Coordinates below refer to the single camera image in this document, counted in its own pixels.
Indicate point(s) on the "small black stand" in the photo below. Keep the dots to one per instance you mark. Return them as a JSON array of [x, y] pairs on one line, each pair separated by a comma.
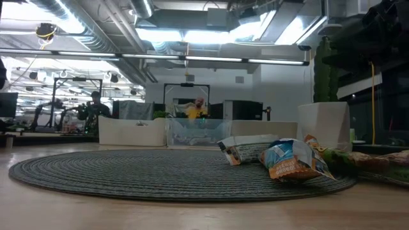
[[267, 112]]

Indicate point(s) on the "small green object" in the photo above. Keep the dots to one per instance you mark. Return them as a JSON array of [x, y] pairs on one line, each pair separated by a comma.
[[352, 135]]

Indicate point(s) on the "orange and blue granola bar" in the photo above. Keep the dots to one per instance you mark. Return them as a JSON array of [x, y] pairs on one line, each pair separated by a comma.
[[290, 163]]

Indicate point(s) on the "small green plant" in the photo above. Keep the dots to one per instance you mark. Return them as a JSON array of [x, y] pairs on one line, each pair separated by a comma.
[[159, 114]]

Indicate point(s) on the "light blue white granola bar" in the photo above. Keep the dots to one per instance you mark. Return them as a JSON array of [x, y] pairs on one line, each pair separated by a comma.
[[247, 150]]

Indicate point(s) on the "silver ventilation duct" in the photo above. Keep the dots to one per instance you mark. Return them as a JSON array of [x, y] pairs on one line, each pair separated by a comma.
[[142, 8]]

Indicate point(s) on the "grey partition panel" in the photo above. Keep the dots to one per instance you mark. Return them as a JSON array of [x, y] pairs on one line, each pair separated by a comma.
[[135, 110]]

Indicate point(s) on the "black side desk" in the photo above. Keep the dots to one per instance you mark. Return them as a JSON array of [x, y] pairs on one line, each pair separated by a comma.
[[383, 148]]

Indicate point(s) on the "green granola bar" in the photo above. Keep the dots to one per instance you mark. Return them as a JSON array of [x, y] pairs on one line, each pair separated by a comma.
[[351, 163]]

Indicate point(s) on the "clear plastic bin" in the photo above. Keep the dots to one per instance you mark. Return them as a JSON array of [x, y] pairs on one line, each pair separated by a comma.
[[198, 134]]

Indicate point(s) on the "long ceiling light bar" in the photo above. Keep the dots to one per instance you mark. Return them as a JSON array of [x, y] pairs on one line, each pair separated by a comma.
[[153, 56]]

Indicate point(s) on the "round grey woven mat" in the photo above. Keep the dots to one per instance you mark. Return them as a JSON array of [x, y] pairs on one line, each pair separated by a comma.
[[143, 172]]

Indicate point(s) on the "green cactus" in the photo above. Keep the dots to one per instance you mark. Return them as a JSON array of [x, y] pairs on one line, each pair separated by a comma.
[[321, 80]]

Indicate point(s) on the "black metal rig frame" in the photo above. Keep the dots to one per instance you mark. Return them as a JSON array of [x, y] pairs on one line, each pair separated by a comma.
[[187, 85], [55, 96]]

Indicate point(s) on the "dark background table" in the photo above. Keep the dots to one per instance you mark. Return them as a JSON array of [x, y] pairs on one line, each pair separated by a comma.
[[48, 140]]

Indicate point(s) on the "grey plastic bin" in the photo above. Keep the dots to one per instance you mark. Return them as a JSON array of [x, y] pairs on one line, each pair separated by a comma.
[[265, 128]]

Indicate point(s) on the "white plastic bin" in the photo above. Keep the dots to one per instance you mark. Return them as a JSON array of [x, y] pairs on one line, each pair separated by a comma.
[[131, 134]]

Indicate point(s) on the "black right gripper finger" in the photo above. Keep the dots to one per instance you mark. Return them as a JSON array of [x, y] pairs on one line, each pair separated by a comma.
[[358, 43], [367, 63]]

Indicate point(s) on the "person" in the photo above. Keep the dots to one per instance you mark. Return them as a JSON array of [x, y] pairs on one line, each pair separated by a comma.
[[94, 113], [196, 111]]

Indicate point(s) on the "white plant pot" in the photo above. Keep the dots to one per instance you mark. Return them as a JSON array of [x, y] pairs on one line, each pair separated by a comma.
[[324, 123]]

